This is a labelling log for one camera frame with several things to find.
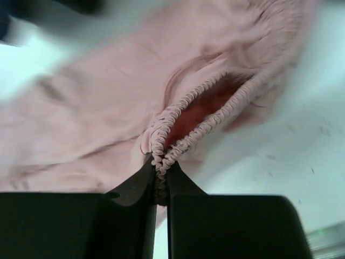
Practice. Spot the aluminium front rail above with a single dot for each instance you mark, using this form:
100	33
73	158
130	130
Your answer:
328	242

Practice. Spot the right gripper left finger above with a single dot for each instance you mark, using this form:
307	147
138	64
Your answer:
118	224

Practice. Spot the pink trousers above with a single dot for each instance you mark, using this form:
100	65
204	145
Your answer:
193	68

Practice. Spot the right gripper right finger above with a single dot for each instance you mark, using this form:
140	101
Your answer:
207	226

